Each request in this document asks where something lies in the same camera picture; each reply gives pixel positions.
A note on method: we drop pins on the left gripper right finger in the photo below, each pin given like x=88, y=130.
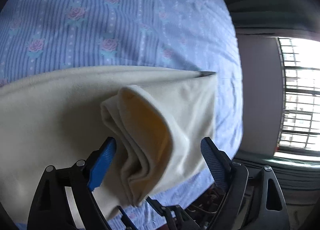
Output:
x=267, y=208

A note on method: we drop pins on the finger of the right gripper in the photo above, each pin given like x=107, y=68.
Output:
x=206, y=73

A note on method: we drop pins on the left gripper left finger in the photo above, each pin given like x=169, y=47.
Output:
x=50, y=208

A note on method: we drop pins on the cream white pants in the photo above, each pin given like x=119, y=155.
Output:
x=157, y=116

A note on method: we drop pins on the barred window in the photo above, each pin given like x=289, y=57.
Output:
x=299, y=128

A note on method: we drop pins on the green striped curtain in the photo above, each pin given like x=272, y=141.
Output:
x=275, y=14

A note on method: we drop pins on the blue floral bed cover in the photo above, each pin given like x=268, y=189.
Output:
x=40, y=36

